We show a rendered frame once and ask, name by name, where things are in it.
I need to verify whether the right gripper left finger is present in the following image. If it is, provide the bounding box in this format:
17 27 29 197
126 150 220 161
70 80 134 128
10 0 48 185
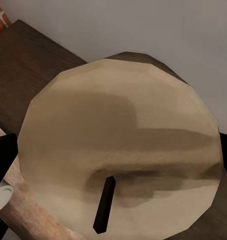
0 133 18 183

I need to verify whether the pillar candle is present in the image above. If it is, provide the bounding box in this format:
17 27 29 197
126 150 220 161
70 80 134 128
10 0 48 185
17 51 224 240

